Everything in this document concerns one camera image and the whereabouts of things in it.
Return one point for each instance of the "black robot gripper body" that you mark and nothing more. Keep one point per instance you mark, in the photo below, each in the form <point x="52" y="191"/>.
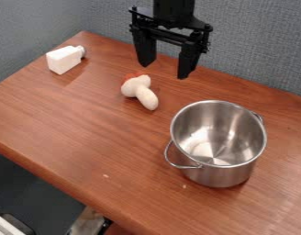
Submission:
<point x="168" y="21"/>

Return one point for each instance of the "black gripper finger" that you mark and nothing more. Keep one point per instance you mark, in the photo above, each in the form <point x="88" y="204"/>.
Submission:
<point x="145" y="50"/>
<point x="188" y="59"/>

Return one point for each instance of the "white plush mushroom toy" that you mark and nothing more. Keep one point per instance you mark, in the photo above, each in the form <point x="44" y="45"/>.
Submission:
<point x="136" y="86"/>

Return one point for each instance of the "stainless steel metal pot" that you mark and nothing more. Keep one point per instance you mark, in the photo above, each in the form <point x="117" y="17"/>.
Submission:
<point x="220" y="139"/>

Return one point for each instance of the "white plastic bottle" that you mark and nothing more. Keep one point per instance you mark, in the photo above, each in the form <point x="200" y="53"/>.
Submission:
<point x="63" y="59"/>

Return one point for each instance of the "white object at corner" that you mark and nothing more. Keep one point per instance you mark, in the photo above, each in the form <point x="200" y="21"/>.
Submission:
<point x="8" y="229"/>

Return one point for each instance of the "table leg bracket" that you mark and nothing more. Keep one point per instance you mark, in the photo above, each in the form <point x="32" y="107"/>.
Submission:
<point x="91" y="223"/>

